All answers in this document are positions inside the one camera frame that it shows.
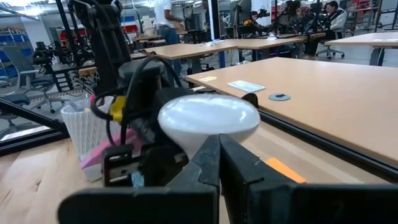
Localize white textured pen cup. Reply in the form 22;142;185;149
60;96;125;159

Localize standing person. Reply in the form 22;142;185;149
154;0;185;75

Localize orange sticky note pad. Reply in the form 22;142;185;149
264;157;308;184

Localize white rectangular card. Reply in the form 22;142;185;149
227;80;266;93

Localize long beige background desk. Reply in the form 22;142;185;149
141;36;307;74

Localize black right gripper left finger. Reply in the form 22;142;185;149
57;134;221;224

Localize black frame clamp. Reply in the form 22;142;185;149
242;92;259;108

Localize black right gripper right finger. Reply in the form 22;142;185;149
219;133;398;224

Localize seated person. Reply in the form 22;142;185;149
304;1;348;57

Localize blue pillar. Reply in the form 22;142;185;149
208;0;226;68

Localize white reflector lightbulb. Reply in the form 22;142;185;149
157;94;261;159

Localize grey office chair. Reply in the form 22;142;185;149
0;46;65;114

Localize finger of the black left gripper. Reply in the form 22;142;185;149
142;144;189;187
101;143;135;187

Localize black aluminium table frame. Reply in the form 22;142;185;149
0;92;398;184

